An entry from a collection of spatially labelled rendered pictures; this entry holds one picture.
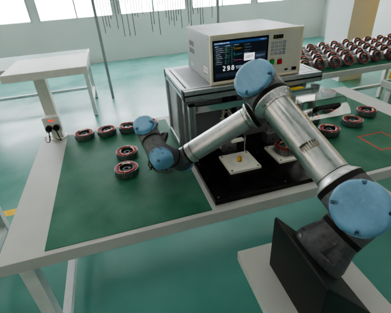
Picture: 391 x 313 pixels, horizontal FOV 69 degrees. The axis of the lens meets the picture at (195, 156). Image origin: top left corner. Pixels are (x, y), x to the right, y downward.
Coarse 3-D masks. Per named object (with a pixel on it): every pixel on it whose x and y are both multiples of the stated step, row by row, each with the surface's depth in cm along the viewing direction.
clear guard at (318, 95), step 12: (300, 84) 136; (312, 84) 135; (300, 96) 122; (312, 96) 122; (324, 96) 121; (336, 96) 120; (300, 108) 115; (312, 108) 116; (348, 108) 119; (312, 120) 115
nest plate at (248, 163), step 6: (222, 156) 138; (228, 156) 138; (234, 156) 138; (246, 156) 137; (252, 156) 137; (222, 162) 135; (228, 162) 134; (234, 162) 133; (240, 162) 133; (246, 162) 133; (252, 162) 132; (228, 168) 129; (234, 168) 129; (240, 168) 129; (246, 168) 128; (252, 168) 129; (258, 168) 130
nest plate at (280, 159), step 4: (264, 148) 144; (268, 148) 142; (272, 148) 142; (268, 152) 141; (272, 152) 139; (272, 156) 137; (276, 156) 135; (280, 156) 135; (284, 156) 135; (288, 156) 135; (292, 156) 135; (276, 160) 134; (280, 160) 132; (284, 160) 132; (288, 160) 133; (292, 160) 133
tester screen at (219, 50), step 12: (216, 48) 118; (228, 48) 120; (240, 48) 121; (252, 48) 123; (264, 48) 125; (216, 60) 121; (228, 60) 122; (240, 60) 124; (216, 72) 123; (228, 72) 125
